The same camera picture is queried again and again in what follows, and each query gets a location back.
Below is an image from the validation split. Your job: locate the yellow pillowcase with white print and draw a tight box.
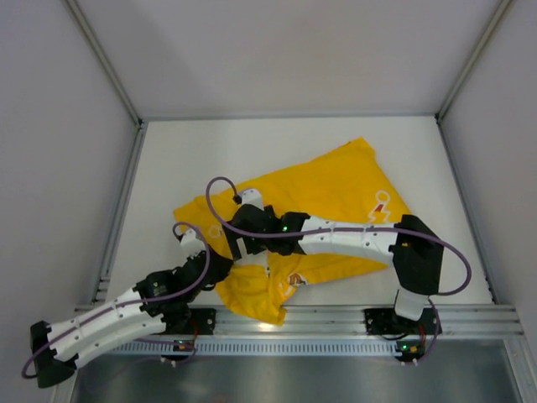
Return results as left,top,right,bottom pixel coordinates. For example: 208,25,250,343
173,137,413,327

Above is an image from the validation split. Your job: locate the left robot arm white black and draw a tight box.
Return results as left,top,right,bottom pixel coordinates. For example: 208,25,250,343
23,251,233,389

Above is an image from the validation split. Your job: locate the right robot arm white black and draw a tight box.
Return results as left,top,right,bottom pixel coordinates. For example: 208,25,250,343
223,204,444,322

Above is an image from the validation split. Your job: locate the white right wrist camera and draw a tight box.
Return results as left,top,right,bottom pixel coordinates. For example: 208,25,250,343
240,188,263,210

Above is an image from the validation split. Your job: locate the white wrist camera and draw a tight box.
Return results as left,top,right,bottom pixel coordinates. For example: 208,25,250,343
240,188,263,210
180,229,206,258

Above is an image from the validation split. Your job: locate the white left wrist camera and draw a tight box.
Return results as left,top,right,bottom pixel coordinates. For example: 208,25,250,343
180,229,206,258

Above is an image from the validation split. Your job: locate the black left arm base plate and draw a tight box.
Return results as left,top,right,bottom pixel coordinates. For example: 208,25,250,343
184,308,216,336

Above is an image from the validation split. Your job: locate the aluminium front rail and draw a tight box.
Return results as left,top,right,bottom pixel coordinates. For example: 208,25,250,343
194,305,524,338

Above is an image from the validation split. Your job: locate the perforated metal cable duct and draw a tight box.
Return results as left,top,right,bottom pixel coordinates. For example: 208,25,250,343
83,338,425,357

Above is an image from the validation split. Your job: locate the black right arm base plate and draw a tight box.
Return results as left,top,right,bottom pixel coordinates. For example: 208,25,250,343
363,307,438,337

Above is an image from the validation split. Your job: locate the aluminium left corner post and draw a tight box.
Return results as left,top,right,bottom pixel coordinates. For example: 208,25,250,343
62,0,143,127

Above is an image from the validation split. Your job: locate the aluminium corner post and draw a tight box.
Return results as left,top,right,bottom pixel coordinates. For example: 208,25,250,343
62,0,143,127
435,0,516,126

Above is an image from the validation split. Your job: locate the aluminium right corner post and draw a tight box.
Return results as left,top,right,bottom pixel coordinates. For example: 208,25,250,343
435,0,516,126

